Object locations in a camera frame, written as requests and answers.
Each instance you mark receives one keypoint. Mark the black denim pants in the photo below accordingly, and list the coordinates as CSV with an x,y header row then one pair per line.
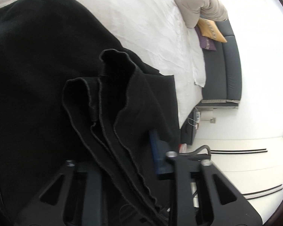
x,y
69,90

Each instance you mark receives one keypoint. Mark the dark grey headboard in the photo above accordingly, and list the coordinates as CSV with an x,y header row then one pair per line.
x,y
223,87

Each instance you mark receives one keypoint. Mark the white bed sheet mattress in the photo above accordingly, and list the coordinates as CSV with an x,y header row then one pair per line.
x,y
156,32

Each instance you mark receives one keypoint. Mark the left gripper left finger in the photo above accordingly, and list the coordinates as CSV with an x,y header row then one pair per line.
x,y
74,196

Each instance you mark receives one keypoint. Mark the dark bedside table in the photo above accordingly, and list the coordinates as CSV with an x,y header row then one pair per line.
x,y
190,127

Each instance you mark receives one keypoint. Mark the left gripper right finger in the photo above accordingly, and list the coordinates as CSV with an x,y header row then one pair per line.
x,y
200,192

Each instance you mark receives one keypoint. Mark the purple cushion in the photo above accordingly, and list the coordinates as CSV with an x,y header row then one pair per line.
x,y
205,43

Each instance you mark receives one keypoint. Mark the rolled white duvet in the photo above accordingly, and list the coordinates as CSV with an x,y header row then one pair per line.
x,y
192,10

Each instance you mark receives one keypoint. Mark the yellow cushion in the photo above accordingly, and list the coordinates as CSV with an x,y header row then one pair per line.
x,y
210,30

